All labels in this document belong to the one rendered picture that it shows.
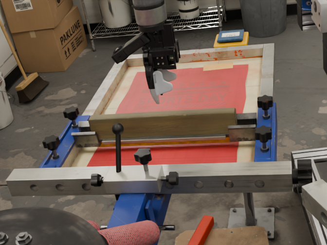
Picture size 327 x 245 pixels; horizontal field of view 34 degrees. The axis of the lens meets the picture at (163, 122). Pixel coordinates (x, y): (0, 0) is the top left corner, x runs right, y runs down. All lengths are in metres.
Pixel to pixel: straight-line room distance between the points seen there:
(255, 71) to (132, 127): 0.56
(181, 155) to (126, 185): 0.30
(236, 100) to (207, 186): 0.52
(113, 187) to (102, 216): 1.69
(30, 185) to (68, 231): 0.66
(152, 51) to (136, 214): 0.42
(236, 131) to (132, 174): 0.35
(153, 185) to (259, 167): 0.24
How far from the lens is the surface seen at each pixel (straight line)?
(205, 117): 1.41
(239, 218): 2.68
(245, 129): 1.40
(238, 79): 1.81
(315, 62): 4.19
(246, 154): 1.41
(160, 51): 1.32
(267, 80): 1.70
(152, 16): 1.29
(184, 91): 1.77
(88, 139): 1.51
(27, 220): 0.75
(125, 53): 1.35
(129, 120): 1.46
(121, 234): 0.86
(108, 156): 1.50
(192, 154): 1.44
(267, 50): 1.91
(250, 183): 1.20
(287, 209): 2.73
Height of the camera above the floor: 1.73
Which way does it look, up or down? 29 degrees down
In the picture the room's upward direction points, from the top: 11 degrees counter-clockwise
